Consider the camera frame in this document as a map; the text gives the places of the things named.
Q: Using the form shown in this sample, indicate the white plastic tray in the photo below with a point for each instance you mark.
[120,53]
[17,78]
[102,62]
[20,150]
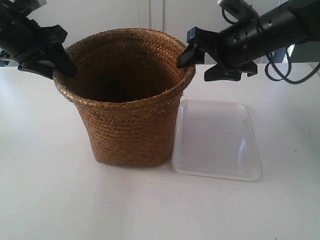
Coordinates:
[215,139]

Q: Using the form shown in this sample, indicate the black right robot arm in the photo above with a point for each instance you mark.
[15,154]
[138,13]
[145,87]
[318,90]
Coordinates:
[291,23]

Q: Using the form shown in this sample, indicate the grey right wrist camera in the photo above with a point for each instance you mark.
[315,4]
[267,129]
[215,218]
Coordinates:
[239,9]

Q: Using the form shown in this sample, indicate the brown woven wicker basket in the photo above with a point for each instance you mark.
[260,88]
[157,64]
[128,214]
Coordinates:
[127,91]

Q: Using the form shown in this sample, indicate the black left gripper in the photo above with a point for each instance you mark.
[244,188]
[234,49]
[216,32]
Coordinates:
[36,49]

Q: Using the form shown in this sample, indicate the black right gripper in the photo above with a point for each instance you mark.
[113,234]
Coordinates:
[233,49]

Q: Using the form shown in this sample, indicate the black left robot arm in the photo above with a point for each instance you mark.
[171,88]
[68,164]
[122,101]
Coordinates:
[21,8]

